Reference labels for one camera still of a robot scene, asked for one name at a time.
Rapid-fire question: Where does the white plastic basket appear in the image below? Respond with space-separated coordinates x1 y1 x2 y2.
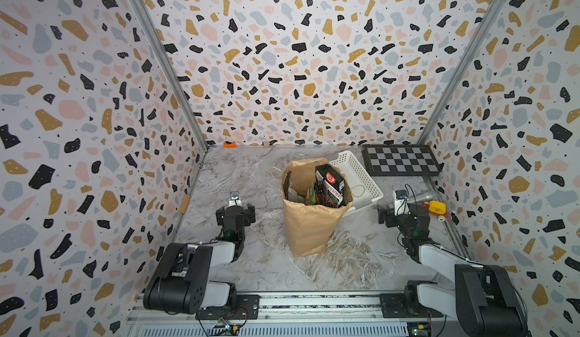
330 151 384 216

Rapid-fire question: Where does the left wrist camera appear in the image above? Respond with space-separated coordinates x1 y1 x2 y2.
228 191 242 207

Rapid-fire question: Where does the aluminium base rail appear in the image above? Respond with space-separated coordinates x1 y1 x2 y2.
121 291 465 336

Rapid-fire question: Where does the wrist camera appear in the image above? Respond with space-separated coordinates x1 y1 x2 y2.
393 190 409 216
228 191 242 207

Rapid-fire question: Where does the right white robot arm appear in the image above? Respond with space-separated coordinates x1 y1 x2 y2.
378 202 529 336

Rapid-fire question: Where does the black white checkerboard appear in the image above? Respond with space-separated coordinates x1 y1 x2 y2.
362 145 441 177

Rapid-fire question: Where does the yellow red toy car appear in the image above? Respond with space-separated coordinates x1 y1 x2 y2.
423 201 451 222

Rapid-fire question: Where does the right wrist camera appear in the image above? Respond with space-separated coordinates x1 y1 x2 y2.
393 190 409 216

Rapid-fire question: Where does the brown paper bag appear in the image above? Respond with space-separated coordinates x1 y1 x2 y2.
280 158 353 257

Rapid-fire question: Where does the green orange condiment packet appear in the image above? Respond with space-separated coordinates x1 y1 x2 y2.
304 182 323 206

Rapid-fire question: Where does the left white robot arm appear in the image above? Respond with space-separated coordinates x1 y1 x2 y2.
143 201 255 318

